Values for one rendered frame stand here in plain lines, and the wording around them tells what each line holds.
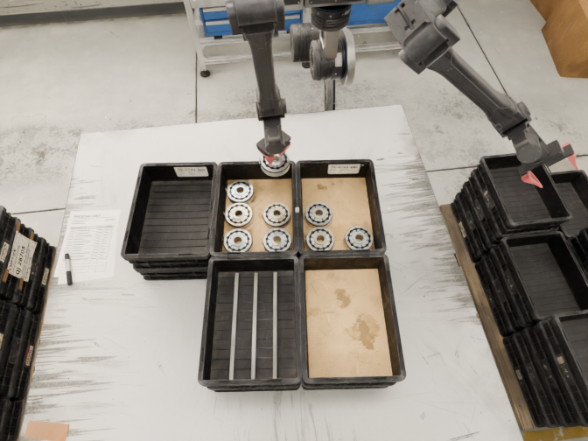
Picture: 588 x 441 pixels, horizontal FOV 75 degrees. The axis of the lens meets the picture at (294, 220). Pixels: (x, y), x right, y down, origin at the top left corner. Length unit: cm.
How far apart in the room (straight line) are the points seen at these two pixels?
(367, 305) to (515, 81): 269
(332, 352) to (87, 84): 293
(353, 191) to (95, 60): 277
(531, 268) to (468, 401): 89
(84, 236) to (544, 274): 209
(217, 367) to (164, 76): 259
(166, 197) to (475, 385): 132
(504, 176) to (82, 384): 209
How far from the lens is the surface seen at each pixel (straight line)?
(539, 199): 227
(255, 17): 82
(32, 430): 163
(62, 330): 167
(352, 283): 136
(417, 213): 170
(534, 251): 223
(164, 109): 315
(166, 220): 154
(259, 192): 153
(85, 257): 174
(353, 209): 150
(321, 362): 129
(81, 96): 351
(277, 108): 111
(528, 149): 116
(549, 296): 217
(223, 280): 138
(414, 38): 93
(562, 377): 194
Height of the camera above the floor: 210
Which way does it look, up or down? 61 degrees down
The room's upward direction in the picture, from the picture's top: straight up
